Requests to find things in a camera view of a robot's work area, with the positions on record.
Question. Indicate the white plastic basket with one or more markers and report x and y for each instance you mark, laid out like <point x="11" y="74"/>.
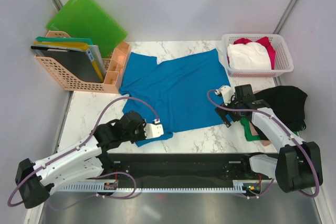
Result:
<point x="283" y="59"/>

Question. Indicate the black folded t-shirt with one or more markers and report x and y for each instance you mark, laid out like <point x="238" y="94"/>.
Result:
<point x="288" y="104"/>

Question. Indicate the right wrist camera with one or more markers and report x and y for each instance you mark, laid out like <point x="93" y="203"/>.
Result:
<point x="226" y="92"/>

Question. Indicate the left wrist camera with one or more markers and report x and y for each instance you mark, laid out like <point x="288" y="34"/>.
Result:
<point x="155" y="130"/>

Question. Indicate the teal folder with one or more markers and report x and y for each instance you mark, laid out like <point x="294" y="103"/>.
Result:
<point x="64" y="39"/>

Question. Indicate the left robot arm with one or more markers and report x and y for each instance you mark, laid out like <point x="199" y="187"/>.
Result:
<point x="88" y="158"/>

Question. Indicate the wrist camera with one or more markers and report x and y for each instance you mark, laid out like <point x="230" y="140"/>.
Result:
<point x="226" y="92"/>
<point x="155" y="130"/>

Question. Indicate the white cable duct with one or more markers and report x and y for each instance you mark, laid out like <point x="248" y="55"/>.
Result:
<point x="103" y="186"/>

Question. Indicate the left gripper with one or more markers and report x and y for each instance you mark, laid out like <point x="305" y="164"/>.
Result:
<point x="142" y="125"/>

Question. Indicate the blue t-shirt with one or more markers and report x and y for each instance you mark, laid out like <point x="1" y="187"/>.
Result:
<point x="176" y="89"/>

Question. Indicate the green plastic board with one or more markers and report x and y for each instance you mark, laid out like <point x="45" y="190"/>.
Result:
<point x="87" y="19"/>

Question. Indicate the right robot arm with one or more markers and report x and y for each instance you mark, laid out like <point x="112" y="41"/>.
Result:
<point x="298" y="164"/>

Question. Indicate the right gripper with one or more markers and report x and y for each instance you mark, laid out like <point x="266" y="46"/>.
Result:
<point x="223" y="112"/>

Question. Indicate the red t-shirt in basket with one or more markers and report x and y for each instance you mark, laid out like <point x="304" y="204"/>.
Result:
<point x="266" y="43"/>

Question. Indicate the yellow folder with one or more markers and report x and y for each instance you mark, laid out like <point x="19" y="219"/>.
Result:
<point x="72" y="45"/>

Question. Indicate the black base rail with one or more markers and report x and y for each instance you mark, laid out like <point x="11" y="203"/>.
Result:
<point x="181" y="170"/>

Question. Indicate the pink folded t-shirt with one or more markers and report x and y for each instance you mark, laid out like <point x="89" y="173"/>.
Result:
<point x="265" y="141"/>

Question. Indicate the green folded t-shirt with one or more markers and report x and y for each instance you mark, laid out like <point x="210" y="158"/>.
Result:
<point x="249" y="131"/>

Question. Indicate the black folder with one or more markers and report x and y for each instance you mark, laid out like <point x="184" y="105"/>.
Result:
<point x="76" y="62"/>

